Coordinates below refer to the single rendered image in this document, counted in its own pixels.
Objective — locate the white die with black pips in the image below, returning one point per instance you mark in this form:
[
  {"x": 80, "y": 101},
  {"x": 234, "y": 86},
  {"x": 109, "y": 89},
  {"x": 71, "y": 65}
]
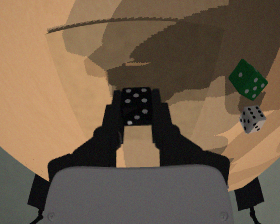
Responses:
[{"x": 252, "y": 119}]

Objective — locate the green die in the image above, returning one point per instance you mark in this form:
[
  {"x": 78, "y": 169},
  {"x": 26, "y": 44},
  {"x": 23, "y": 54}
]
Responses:
[{"x": 247, "y": 80}]

